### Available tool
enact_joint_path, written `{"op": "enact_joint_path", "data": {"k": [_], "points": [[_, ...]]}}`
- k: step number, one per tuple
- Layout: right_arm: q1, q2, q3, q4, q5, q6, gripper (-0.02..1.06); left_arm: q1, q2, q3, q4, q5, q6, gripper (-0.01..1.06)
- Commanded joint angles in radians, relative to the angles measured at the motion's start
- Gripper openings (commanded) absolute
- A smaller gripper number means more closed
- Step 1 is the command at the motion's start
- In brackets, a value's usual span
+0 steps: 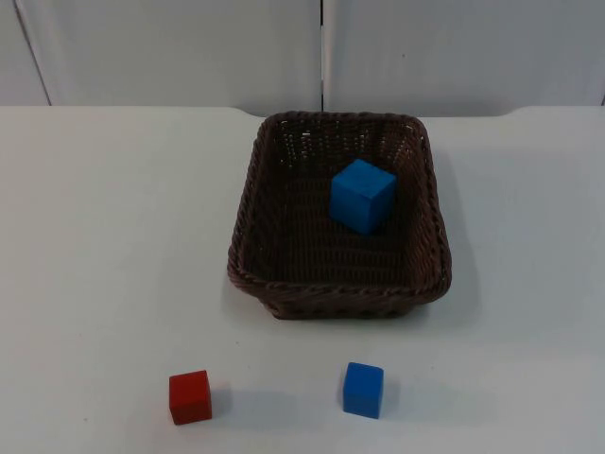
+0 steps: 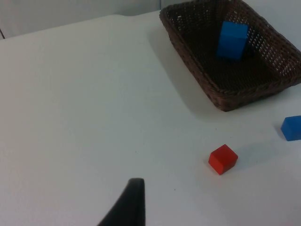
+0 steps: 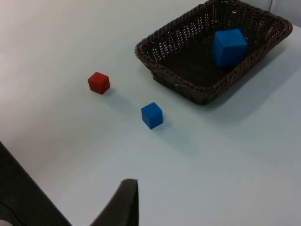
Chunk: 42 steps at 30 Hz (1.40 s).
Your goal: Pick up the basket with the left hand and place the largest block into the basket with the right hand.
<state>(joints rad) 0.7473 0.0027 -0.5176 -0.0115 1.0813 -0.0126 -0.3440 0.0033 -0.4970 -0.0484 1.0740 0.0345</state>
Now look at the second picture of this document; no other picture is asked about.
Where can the large blue cube block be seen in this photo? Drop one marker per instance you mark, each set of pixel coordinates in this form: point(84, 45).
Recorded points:
point(231, 40)

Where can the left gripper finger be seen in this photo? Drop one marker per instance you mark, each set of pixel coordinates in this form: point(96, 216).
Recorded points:
point(131, 207)

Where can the small red cube block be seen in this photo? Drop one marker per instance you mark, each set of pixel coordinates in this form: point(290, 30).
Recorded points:
point(222, 159)

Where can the dark brown wicker basket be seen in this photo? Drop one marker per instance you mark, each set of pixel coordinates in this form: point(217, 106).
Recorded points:
point(211, 77)

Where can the small blue cube block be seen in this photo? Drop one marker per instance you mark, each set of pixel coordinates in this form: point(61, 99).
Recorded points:
point(292, 128)

